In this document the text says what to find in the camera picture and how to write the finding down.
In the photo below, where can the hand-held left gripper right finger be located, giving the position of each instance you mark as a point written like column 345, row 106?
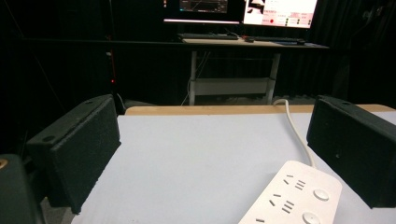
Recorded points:
column 358, row 149

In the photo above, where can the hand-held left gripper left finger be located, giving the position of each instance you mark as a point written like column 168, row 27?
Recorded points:
column 77, row 152

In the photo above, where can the white power strip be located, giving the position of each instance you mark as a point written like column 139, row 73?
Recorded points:
column 294, row 196

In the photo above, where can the black keyboard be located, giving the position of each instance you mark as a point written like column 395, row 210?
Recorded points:
column 208, row 36
column 277, row 39

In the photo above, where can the white-legged computer desk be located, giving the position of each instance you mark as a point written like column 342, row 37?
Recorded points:
column 232, row 84

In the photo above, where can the bright-screen computer monitor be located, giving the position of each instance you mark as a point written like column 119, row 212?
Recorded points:
column 280, row 12

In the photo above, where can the dark-screen computer monitor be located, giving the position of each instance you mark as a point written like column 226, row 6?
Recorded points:
column 204, row 11

